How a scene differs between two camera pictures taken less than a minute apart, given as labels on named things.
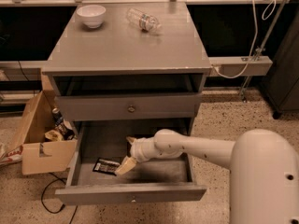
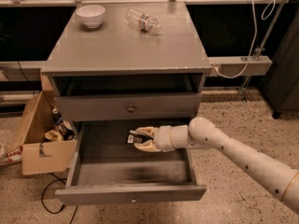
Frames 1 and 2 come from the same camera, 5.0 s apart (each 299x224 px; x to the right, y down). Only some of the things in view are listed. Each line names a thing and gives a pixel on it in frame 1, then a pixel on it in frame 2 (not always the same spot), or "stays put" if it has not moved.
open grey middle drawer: [100, 150] stays put
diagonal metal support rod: [262, 48] stays put
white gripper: [137, 151] to [163, 138]
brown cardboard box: [40, 155] stays put
